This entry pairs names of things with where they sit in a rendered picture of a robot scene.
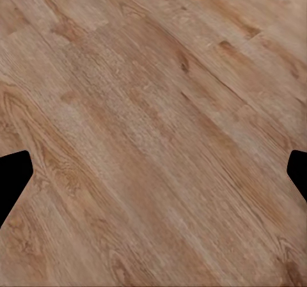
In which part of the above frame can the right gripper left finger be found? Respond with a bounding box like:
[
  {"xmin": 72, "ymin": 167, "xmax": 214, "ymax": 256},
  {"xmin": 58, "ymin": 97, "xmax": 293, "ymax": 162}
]
[{"xmin": 0, "ymin": 151, "xmax": 33, "ymax": 227}]

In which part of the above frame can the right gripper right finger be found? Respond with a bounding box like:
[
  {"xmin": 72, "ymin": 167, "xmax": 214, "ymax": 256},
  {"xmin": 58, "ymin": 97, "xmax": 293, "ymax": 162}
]
[{"xmin": 287, "ymin": 150, "xmax": 307, "ymax": 202}]

